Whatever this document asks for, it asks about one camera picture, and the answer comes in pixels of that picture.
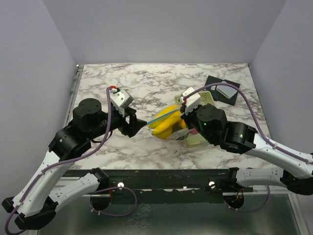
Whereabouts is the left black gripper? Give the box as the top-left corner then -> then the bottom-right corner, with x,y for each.
89,106 -> 148,140

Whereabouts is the green perforated plastic basket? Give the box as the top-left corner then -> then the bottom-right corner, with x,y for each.
170,91 -> 215,148

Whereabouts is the yellow toy banana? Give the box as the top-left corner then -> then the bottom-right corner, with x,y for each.
148,104 -> 181,139

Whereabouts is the clear zip top bag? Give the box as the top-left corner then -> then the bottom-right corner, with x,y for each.
148,104 -> 198,141

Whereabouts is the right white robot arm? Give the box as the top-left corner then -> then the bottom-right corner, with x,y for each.
180,104 -> 313,195

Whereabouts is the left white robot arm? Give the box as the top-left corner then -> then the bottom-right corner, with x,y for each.
1,97 -> 147,233

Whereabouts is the black square mat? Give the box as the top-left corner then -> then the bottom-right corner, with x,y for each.
205,75 -> 240,106

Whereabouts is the white grey small box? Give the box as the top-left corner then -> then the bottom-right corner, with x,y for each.
216,85 -> 237,99

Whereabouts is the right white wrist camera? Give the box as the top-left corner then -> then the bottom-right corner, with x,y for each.
179,87 -> 201,115

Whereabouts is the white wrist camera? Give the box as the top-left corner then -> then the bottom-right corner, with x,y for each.
110,88 -> 134,117
179,87 -> 201,115

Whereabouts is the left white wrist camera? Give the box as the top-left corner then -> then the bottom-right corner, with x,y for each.
110,88 -> 134,117

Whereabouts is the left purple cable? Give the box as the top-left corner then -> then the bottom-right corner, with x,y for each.
4,86 -> 118,234

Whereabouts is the black metal base rail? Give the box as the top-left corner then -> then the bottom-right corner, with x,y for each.
50,168 -> 284,204

